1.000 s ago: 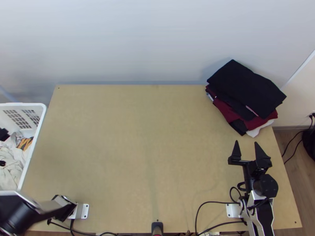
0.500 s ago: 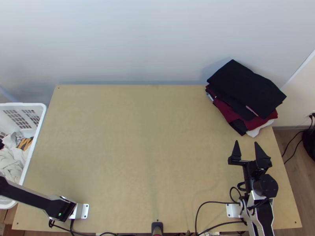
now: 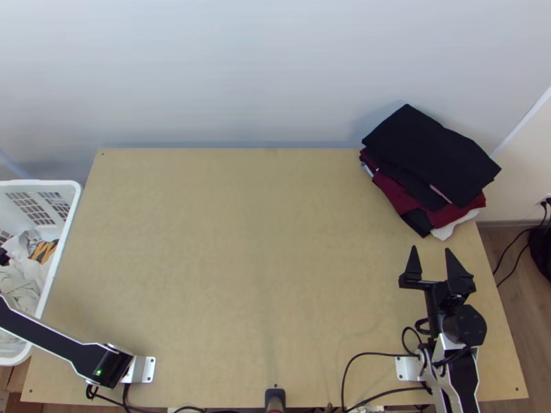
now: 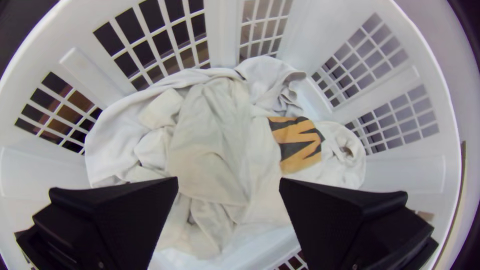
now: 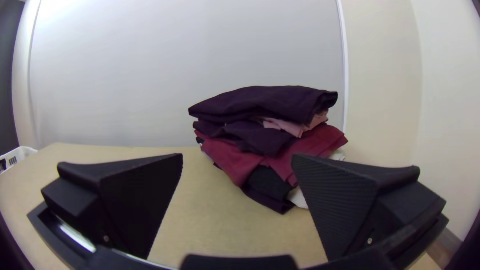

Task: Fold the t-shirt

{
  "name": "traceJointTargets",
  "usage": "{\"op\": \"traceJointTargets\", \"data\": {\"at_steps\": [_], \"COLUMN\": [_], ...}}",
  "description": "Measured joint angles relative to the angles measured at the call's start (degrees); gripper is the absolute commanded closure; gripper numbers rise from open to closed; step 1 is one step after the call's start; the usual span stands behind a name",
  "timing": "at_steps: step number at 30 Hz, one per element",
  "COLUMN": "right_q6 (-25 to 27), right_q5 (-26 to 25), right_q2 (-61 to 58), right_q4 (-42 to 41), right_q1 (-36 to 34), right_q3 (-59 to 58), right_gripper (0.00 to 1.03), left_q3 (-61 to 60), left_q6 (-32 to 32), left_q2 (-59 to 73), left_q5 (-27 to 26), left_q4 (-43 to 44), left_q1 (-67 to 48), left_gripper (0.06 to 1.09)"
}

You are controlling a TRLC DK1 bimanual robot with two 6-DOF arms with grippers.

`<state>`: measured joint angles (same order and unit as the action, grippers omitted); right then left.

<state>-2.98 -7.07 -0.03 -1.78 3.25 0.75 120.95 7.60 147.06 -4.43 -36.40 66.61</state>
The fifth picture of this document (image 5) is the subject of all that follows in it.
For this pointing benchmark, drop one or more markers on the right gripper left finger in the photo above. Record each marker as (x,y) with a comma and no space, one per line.
(127,195)

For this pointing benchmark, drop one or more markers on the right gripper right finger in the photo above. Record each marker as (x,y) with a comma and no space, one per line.
(345,202)

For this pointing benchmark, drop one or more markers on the pile of folded clothes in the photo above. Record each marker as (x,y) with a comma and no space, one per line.
(262,123)

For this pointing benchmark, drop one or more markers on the white laundry basket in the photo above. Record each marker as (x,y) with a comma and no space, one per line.
(15,155)

